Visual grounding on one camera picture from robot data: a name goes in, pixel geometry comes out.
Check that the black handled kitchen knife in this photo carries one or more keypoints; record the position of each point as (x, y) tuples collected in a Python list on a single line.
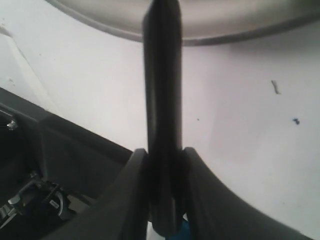
[(162, 52)]

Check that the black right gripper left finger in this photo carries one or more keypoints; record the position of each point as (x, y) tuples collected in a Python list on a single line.
[(121, 213)]

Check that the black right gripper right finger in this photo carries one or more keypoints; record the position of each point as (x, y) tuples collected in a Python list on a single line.
[(214, 212)]

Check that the black table frame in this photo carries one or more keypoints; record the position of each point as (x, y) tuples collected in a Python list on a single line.
[(64, 152)]

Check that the round stainless steel plate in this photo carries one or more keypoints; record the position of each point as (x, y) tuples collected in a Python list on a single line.
[(205, 22)]

